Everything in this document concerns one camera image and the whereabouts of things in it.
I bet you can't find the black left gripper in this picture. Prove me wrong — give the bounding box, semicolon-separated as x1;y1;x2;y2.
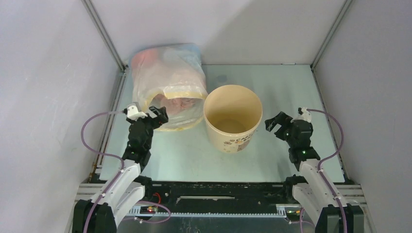
126;106;168;150

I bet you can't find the cream round trash bin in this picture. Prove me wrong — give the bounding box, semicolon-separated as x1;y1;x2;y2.
203;84;263;153

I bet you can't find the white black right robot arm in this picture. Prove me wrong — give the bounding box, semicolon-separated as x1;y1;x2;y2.
265;108;365;233

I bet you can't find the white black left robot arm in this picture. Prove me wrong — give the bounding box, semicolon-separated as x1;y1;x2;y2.
71;103;169;233

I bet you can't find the large translucent bag of bags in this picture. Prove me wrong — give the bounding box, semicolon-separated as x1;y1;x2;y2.
129;43;208;132

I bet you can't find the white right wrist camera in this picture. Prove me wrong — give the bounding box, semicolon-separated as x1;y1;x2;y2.
292;107;312;123

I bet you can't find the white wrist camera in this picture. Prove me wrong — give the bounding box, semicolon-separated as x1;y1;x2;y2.
292;107;312;123
123;102;148;121

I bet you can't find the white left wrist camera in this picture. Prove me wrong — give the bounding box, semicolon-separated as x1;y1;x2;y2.
123;102;148;121

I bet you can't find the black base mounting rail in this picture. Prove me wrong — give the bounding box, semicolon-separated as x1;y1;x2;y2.
143;181;300;215

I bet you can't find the aluminium front frame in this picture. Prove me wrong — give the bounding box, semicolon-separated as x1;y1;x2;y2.
64;183;377;233

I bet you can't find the right corner aluminium post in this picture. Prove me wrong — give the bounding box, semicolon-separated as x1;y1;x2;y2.
310;0;354;71

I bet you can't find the corner aluminium post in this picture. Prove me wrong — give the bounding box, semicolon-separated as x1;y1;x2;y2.
310;0;354;71
81;0;127;72

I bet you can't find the left corner aluminium post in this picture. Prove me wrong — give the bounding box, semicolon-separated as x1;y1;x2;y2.
81;0;127;72

